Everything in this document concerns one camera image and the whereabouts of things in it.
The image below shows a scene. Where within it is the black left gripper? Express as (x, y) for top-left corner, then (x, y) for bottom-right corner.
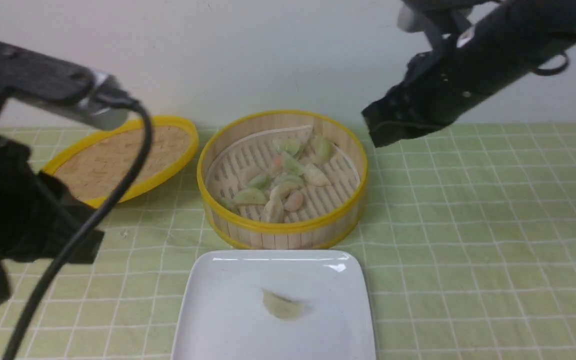
(0, 135), (105, 308)

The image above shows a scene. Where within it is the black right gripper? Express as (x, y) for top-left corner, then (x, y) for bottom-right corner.
(361, 50), (469, 149)

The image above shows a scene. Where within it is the pale green dumpling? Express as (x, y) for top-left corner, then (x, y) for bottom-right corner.
(262, 288), (314, 321)

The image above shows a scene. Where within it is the cream white dumpling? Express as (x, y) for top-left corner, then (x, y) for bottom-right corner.
(302, 163), (332, 187)

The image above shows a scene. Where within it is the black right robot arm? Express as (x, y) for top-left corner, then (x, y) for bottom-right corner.
(361, 0), (576, 148)

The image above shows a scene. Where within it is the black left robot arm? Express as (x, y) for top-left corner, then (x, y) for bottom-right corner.
(0, 41), (129, 305)

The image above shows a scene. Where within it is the white square plate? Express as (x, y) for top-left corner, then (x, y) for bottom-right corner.
(170, 250), (377, 360)

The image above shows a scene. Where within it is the bamboo steamer lid yellow rim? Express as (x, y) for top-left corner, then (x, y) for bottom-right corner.
(42, 116), (199, 208)

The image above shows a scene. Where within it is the green dumpling top right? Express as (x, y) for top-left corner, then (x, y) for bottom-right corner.
(311, 135), (335, 165)

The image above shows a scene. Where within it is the green dumpling top centre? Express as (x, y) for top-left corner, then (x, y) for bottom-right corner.
(272, 137), (303, 158)

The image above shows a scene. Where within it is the green checkered tablecloth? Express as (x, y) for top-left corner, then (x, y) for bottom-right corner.
(17, 123), (576, 360)

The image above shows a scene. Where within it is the pink dumpling centre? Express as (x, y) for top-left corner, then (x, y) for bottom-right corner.
(269, 153), (284, 176)

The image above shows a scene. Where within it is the pink dumpling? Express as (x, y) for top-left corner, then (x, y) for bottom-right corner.
(283, 189), (305, 212)
(269, 153), (284, 176)

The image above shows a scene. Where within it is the white steamer liner cloth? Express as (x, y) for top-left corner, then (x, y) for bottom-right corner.
(203, 124), (361, 223)

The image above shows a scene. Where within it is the bamboo steamer basket yellow rim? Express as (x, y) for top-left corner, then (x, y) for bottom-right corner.
(196, 110), (368, 249)

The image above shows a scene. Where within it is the pink dumpling front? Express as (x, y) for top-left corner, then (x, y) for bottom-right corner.
(283, 189), (305, 212)

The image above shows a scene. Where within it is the white dumpling front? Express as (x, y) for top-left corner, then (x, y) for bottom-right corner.
(261, 194), (285, 224)

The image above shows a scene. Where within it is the green dumpling front left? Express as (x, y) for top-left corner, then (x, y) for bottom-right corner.
(232, 187), (268, 207)

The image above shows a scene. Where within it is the black cable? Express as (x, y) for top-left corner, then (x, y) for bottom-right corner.
(1, 92), (154, 360)

